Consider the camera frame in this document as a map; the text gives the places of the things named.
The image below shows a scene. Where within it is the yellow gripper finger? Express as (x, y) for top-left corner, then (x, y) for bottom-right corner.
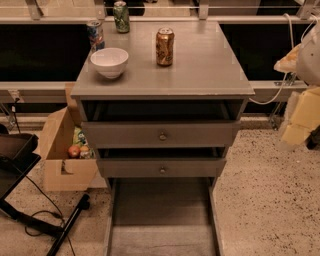
(279, 87), (320, 147)

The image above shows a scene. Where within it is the orange soda can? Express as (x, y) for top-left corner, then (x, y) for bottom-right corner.
(156, 27), (175, 66)

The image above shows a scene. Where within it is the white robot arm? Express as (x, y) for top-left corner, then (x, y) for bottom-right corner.
(274, 23), (320, 147)

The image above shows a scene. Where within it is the grey drawer cabinet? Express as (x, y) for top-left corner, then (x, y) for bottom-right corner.
(70, 20), (256, 188)

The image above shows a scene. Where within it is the grey middle drawer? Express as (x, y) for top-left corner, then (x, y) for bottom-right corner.
(97, 148), (226, 178)

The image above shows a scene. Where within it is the grey drawer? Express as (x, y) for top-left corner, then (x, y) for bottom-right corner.
(97, 148), (226, 178)
(103, 178), (222, 256)
(83, 100), (240, 148)

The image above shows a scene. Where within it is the grey bottom drawer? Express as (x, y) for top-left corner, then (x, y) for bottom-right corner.
(103, 178), (222, 256)

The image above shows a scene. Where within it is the grey top drawer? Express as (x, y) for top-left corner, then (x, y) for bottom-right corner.
(83, 100), (240, 148)

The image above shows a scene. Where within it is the green soda can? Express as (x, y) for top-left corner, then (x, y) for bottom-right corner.
(113, 0), (130, 33)

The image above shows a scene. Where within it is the blue red soda can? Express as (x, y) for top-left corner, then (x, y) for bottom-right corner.
(86, 20), (105, 51)

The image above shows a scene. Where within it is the white ceramic bowl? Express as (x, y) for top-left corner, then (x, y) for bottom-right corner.
(90, 48), (129, 79)

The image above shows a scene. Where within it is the small jar in box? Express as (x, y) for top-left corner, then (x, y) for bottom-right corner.
(80, 146), (92, 159)

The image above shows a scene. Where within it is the green snack bag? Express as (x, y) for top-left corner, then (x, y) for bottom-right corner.
(72, 127), (87, 147)

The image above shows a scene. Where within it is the red apple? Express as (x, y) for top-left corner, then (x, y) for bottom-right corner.
(68, 145), (80, 158)

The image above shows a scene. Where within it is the cardboard box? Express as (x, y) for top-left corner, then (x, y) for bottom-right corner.
(38, 83), (98, 191)

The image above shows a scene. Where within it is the black stand base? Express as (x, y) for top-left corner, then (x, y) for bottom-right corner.
(0, 123), (91, 256)

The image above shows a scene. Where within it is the white cable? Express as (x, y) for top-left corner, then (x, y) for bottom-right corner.
(248, 12), (320, 106)

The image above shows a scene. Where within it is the metal window rail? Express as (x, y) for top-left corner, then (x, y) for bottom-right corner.
(0, 0), (319, 24)

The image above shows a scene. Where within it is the black cable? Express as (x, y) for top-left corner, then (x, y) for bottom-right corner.
(0, 156), (77, 256)

